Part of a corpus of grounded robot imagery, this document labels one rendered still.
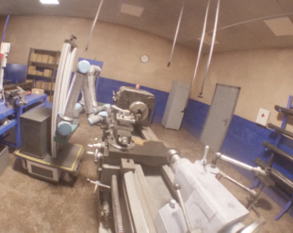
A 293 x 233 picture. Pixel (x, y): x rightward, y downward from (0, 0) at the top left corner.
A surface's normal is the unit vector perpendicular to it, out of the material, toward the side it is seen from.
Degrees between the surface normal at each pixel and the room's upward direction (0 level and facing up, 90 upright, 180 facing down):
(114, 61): 90
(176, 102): 90
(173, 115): 90
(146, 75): 90
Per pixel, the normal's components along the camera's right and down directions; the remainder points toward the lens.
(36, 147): 0.18, 0.27
